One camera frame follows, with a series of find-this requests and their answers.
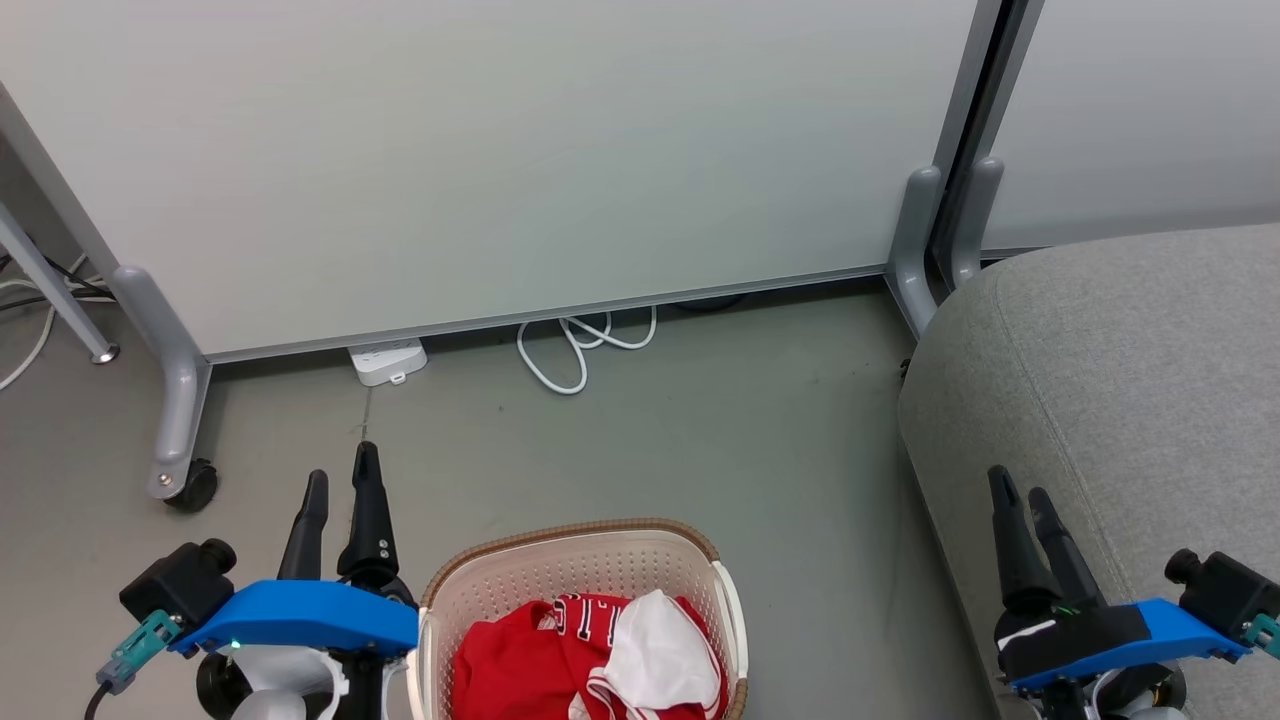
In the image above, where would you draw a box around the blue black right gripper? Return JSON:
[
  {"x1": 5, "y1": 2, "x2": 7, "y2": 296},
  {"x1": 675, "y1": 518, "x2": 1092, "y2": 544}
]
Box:
[{"x1": 988, "y1": 465, "x2": 1253, "y2": 698}]

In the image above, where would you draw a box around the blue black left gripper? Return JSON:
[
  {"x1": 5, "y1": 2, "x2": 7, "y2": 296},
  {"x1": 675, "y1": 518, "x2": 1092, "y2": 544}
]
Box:
[{"x1": 170, "y1": 441, "x2": 421, "y2": 720}]

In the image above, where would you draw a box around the red and white jersey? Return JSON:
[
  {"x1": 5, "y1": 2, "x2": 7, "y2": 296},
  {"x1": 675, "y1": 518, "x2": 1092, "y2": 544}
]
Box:
[{"x1": 450, "y1": 589, "x2": 729, "y2": 720}]

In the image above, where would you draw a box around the grey fabric sofa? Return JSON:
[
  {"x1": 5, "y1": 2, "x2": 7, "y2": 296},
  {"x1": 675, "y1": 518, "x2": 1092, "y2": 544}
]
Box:
[{"x1": 897, "y1": 222, "x2": 1280, "y2": 720}]

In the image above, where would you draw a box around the black caster wheel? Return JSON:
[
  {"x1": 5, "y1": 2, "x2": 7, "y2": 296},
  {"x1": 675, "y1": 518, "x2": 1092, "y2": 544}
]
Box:
[{"x1": 164, "y1": 458, "x2": 220, "y2": 513}]

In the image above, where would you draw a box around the white power strip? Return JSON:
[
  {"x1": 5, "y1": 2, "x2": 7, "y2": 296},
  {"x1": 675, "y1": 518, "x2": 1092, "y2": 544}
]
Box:
[{"x1": 347, "y1": 338, "x2": 429, "y2": 387}]

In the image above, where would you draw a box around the cream perforated laundry basket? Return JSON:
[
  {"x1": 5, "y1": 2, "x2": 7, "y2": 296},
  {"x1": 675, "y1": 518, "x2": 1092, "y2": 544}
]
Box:
[{"x1": 407, "y1": 517, "x2": 749, "y2": 720}]

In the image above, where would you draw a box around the grey metal table leg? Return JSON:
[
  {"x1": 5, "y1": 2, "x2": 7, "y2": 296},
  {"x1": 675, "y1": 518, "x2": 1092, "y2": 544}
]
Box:
[{"x1": 0, "y1": 205, "x2": 122, "y2": 366}]

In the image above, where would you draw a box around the large white partition panel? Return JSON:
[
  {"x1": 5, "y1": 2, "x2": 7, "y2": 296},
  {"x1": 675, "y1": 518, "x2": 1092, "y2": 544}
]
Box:
[{"x1": 0, "y1": 0, "x2": 1004, "y2": 501}]

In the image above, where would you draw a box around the narrow white partition panel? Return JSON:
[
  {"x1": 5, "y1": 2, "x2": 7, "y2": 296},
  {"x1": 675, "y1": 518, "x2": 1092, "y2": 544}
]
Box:
[{"x1": 948, "y1": 0, "x2": 1280, "y2": 293}]

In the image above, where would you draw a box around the white looped power cable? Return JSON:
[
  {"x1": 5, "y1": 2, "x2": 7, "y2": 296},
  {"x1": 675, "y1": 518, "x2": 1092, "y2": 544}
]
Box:
[{"x1": 516, "y1": 305, "x2": 659, "y2": 396}]

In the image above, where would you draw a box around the white thin floor cable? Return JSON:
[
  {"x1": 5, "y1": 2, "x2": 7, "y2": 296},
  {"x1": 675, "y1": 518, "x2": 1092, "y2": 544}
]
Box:
[{"x1": 0, "y1": 253, "x2": 101, "y2": 393}]

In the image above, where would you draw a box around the black thin floor cable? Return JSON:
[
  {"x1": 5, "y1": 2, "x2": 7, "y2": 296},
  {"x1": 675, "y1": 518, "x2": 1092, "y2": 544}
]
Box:
[{"x1": 0, "y1": 235, "x2": 119, "y2": 313}]

